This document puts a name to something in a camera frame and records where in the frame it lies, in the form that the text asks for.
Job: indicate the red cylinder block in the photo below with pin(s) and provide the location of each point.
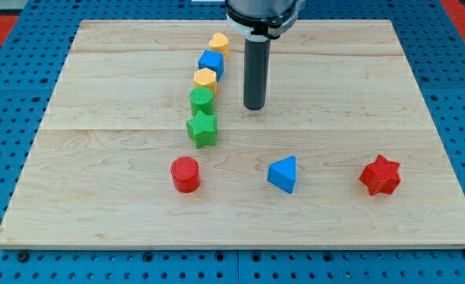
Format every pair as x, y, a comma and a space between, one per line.
185, 174

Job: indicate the blue triangle block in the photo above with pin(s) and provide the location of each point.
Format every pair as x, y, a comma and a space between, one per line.
283, 174

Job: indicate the light wooden board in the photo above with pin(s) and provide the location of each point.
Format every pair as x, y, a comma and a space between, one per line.
340, 92

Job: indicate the red star block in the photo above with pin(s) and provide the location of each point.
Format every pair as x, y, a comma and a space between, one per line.
381, 176

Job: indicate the green cylinder block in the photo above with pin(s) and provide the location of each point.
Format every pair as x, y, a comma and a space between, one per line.
201, 99

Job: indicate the yellow heart block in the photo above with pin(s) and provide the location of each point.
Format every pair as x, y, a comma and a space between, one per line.
219, 43

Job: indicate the yellow hexagon block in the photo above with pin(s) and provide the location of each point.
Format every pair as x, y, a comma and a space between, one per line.
206, 78

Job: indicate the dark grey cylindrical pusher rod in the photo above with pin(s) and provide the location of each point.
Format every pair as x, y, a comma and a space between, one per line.
256, 64

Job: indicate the green star block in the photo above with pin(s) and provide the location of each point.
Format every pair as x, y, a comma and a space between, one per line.
203, 129

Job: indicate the blue cube block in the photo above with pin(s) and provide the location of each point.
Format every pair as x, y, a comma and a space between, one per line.
212, 60

